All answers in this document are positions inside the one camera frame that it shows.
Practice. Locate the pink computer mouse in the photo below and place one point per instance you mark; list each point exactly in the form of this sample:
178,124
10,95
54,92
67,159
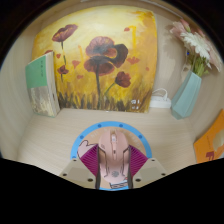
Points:
113,156

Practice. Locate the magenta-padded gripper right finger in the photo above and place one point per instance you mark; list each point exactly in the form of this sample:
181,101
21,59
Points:
140,165

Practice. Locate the teal faceted vase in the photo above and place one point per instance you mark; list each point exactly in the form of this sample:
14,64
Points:
186,98

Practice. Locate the yellow poppy flower painting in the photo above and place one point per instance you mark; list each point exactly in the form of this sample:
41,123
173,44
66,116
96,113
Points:
100,60

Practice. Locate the pink and white flower bouquet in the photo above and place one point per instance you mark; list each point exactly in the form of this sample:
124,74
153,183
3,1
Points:
198,46

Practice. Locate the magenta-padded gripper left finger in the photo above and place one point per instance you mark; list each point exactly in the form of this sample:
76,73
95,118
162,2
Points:
87,165

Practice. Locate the round blue-rimmed cartoon mouse pad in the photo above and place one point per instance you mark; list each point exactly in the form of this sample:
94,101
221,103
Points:
85,138

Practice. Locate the green and beige book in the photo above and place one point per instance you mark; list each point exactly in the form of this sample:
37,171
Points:
41,86

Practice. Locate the orange book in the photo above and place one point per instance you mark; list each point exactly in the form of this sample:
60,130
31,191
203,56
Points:
211,143

